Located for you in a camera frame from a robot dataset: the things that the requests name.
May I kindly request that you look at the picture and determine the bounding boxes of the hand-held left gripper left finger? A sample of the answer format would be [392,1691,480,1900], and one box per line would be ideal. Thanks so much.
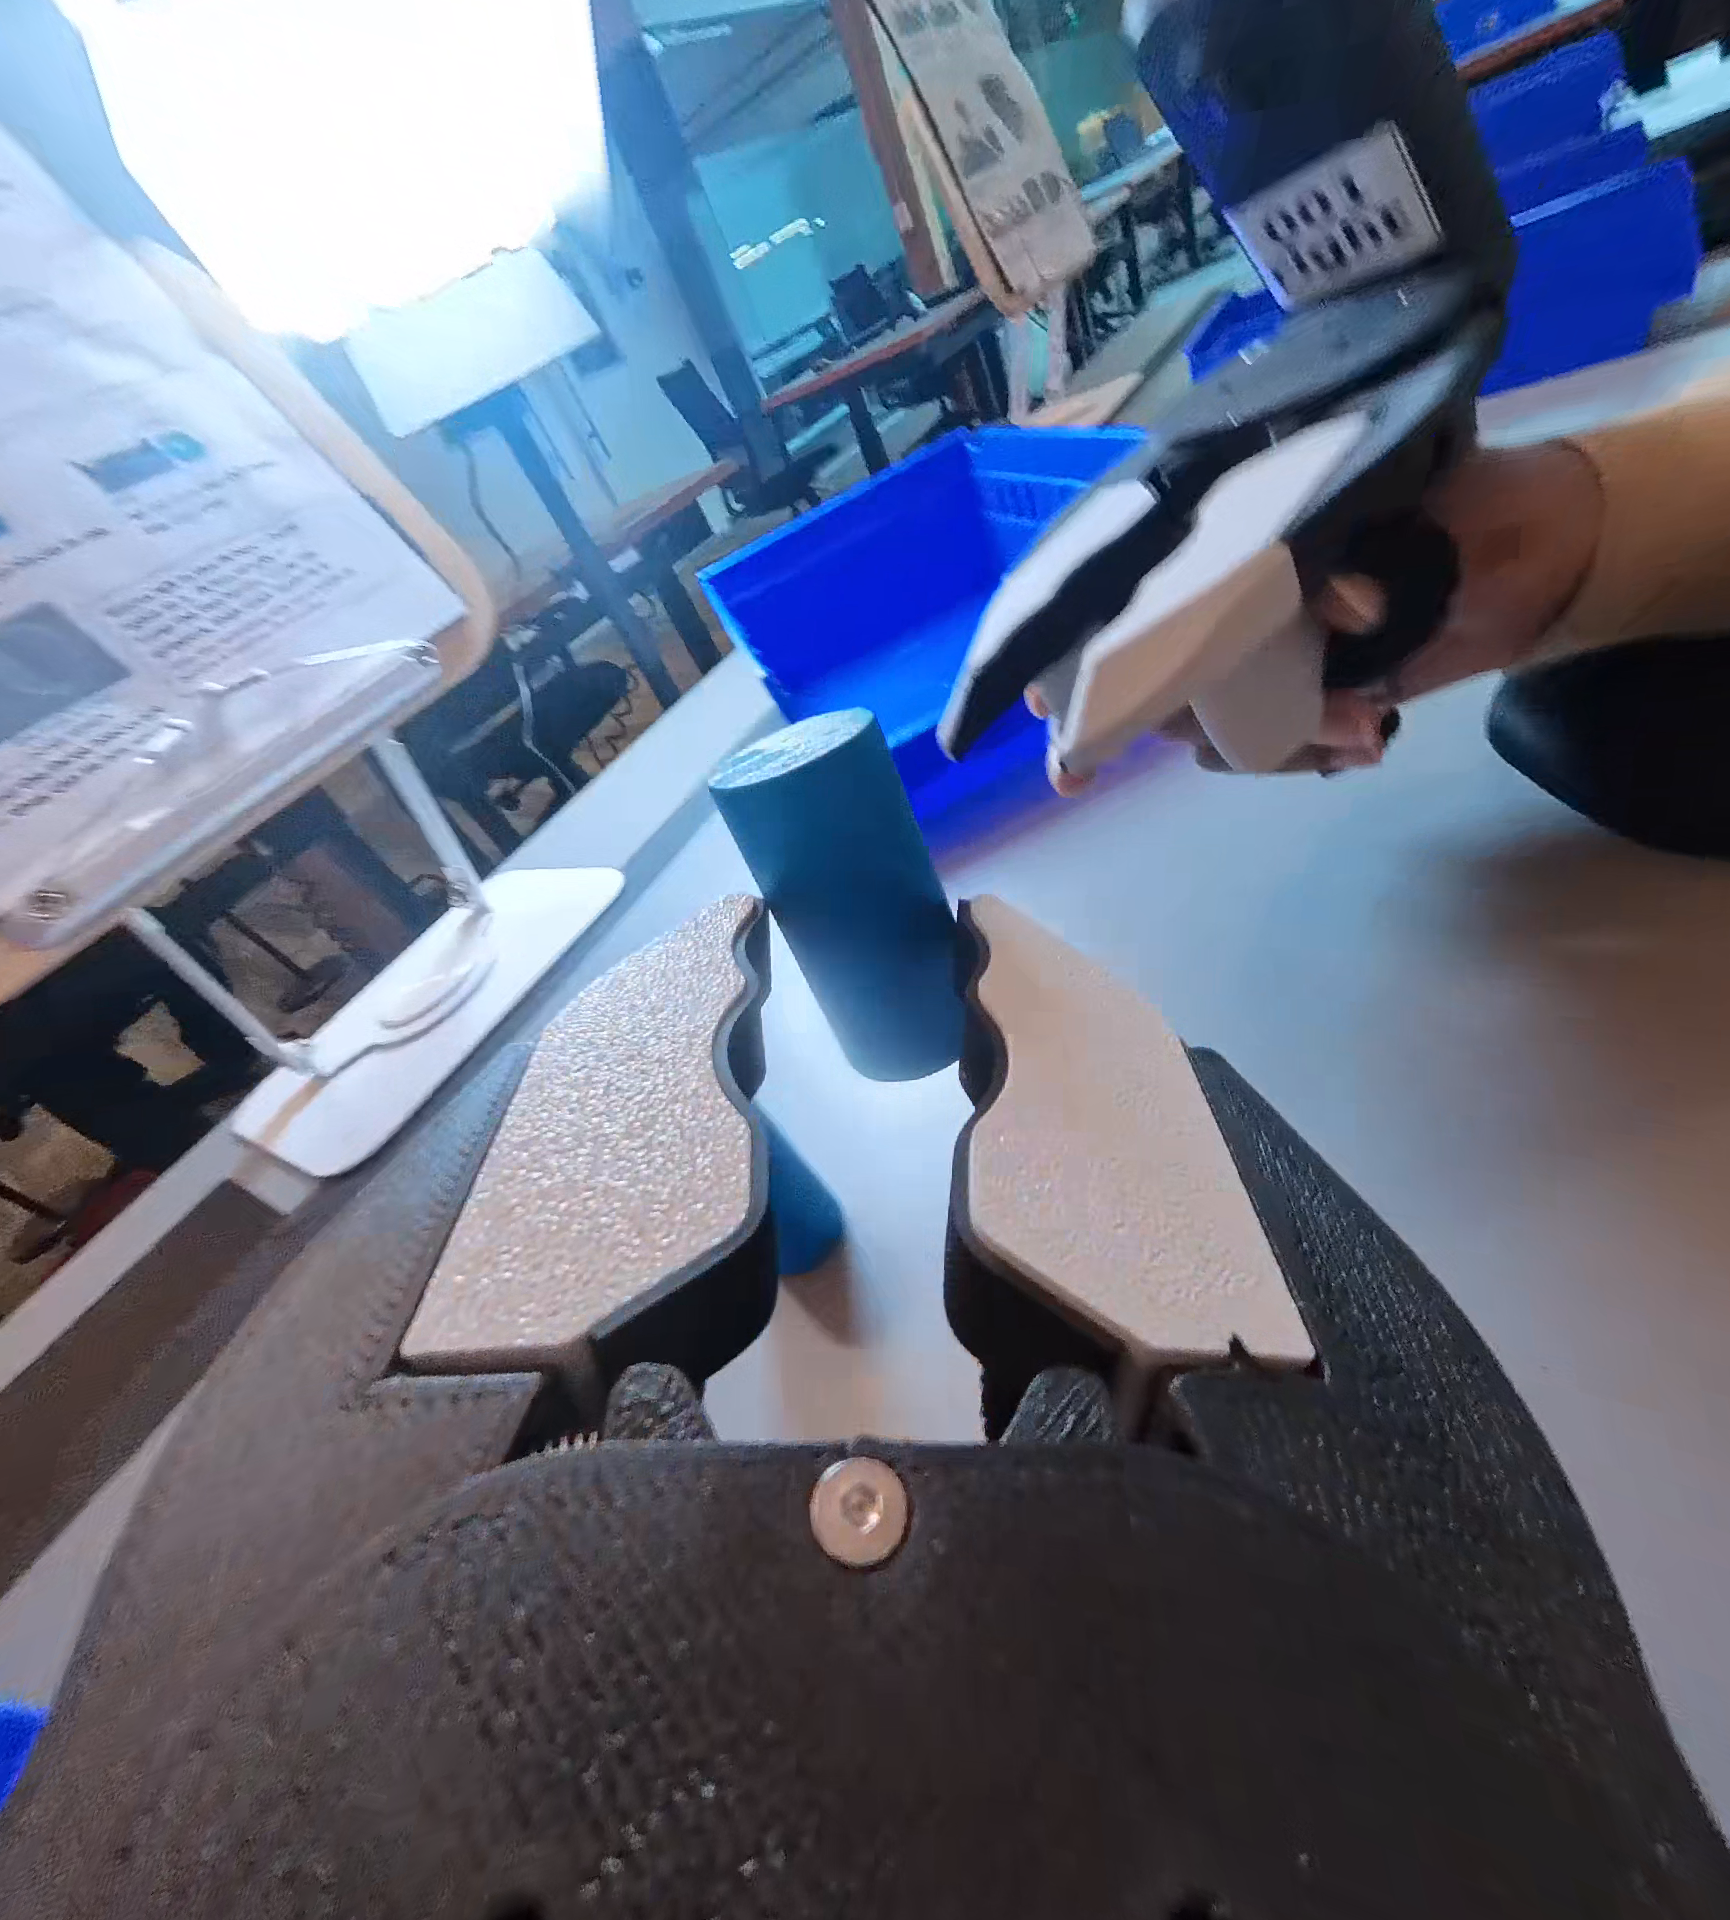
[395,894,779,1452]

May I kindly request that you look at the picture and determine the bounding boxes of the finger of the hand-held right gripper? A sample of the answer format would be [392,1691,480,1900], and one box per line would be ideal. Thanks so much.
[936,472,1215,760]
[1052,412,1371,782]

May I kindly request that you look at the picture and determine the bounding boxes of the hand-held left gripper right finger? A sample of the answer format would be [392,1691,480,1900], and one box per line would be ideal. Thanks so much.
[943,894,1321,1439]

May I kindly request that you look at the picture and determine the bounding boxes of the blue wooden cylinder block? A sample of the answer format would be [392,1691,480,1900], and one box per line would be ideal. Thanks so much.
[756,1109,850,1279]
[705,708,960,1085]

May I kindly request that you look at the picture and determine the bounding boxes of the person's right forearm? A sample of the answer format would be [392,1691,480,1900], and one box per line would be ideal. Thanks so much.
[1539,322,1730,666]

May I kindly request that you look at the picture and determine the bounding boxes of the person's right hand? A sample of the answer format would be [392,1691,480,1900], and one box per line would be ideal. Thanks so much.
[1021,437,1606,800]

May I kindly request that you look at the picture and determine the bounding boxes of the white document stand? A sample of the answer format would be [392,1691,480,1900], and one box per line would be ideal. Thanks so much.
[0,29,630,1182]

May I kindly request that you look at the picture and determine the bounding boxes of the pale document stand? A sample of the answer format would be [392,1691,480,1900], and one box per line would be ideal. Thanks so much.
[825,0,1152,437]

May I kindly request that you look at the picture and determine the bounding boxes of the black office chair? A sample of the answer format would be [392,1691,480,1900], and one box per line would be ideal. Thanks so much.
[654,359,839,519]

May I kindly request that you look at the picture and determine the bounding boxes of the wooden background desk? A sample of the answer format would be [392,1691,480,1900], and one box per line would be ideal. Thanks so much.
[496,456,741,631]

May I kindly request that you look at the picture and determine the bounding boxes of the instruction sheet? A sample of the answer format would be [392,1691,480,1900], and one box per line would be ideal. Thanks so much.
[0,44,469,961]

